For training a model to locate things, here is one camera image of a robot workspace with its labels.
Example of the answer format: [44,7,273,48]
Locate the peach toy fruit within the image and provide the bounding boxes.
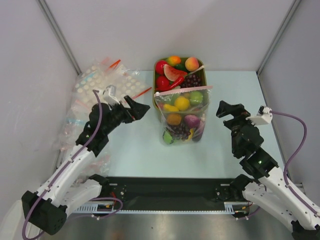
[184,57,199,72]

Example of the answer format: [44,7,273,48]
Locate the left aluminium corner post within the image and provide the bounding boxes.
[36,0,82,75]

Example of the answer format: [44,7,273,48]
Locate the red toy apple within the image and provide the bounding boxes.
[155,75,170,89]

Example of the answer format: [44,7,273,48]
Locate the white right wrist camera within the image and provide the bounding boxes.
[245,105,273,126]

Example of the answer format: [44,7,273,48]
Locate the green toy watermelon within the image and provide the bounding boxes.
[162,130,176,145]

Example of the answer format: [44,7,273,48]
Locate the red toy chili pepper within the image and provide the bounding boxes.
[156,76,185,92]

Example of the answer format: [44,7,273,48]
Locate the green toy apple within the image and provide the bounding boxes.
[189,91,204,106]

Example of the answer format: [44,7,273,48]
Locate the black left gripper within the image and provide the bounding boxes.
[102,95,149,135]

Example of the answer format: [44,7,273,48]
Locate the right aluminium corner post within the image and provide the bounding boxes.
[256,0,302,78]

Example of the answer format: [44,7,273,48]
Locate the toy watermelon slice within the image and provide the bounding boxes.
[163,64,187,82]

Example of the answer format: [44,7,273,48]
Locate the brown toy kiwi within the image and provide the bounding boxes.
[166,113,182,126]

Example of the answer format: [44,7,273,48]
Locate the white slotted cable duct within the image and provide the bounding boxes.
[73,200,248,216]

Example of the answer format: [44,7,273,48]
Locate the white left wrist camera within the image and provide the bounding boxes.
[98,85,122,106]

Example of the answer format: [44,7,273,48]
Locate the aluminium corner post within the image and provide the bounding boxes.
[36,0,82,75]
[256,0,302,78]

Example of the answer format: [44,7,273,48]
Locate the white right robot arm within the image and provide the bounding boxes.
[216,100,320,240]

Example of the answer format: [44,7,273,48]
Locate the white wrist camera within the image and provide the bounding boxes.
[98,85,122,106]
[245,105,273,126]

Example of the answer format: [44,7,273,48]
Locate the dark purple toy grapes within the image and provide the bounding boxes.
[166,123,191,141]

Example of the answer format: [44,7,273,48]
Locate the dotted clear zip bag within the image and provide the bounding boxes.
[72,58,152,105]

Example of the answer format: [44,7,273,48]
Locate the pink toy onion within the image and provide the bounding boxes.
[184,114,201,129]

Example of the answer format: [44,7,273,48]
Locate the olive green plastic bin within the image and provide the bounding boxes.
[152,56,210,125]

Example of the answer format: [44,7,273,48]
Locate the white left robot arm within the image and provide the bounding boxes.
[21,95,150,240]

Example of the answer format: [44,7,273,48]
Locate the yellow toy banana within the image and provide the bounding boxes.
[163,104,179,112]

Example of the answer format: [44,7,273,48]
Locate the purple toy eggplant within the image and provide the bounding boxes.
[192,113,206,143]

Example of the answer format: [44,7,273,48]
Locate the yellow toy apple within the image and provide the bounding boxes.
[174,96,190,112]

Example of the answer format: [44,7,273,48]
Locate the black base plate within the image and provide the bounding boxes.
[100,176,248,207]

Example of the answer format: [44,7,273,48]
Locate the orange green toy mango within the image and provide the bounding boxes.
[166,55,181,67]

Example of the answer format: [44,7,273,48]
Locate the pile of clear zip bags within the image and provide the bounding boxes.
[56,98,111,185]

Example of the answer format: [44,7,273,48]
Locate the clear zip top bag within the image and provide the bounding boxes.
[154,85,213,145]

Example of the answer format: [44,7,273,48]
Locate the small purple toy grapes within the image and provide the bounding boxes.
[180,74,202,88]

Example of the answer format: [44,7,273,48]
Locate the yellow toy lemon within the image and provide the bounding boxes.
[186,128,195,141]

